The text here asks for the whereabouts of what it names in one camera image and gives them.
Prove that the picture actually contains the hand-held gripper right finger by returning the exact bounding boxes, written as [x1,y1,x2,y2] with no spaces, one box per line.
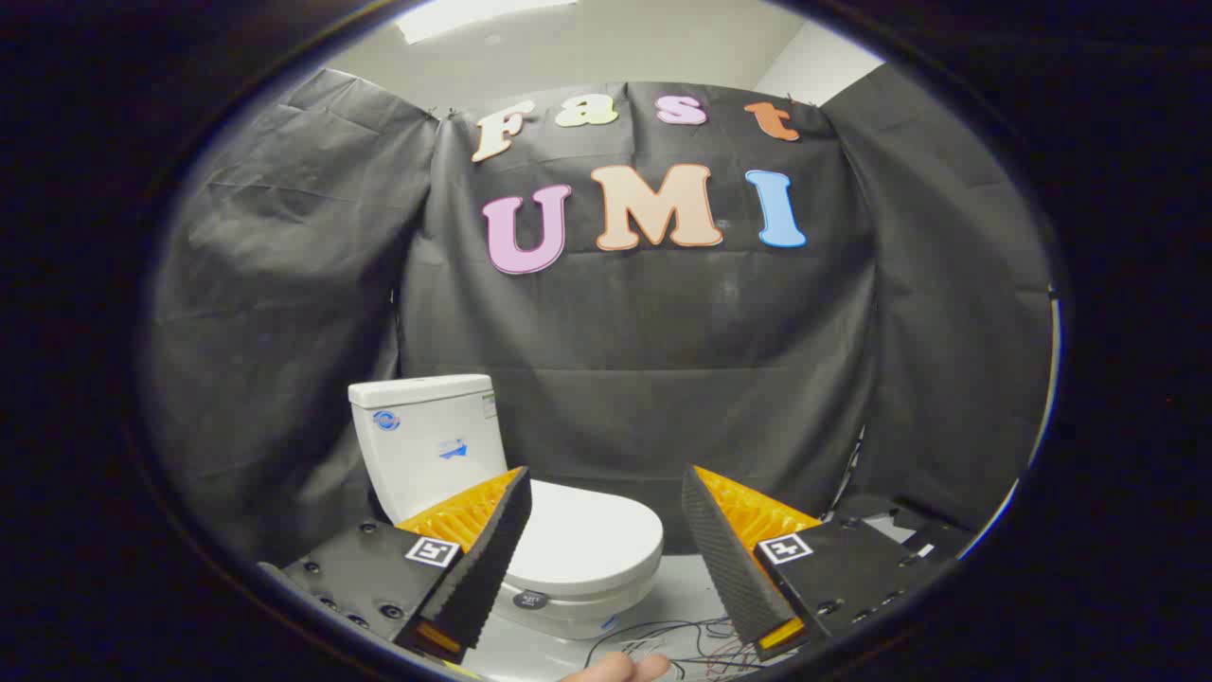
[684,465,974,662]

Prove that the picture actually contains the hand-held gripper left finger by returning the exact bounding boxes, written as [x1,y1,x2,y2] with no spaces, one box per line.
[260,467,533,662]

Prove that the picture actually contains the white toilet lid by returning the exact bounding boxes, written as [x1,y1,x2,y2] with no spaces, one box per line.
[502,478,665,598]

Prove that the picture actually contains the white toilet with tank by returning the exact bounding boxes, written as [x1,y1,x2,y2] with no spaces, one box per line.
[348,374,665,641]

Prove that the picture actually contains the black backdrop cloth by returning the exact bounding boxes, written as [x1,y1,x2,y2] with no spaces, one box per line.
[142,64,1054,569]

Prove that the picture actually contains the tangle of thin cables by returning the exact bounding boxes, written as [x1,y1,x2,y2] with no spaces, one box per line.
[582,616,787,679]

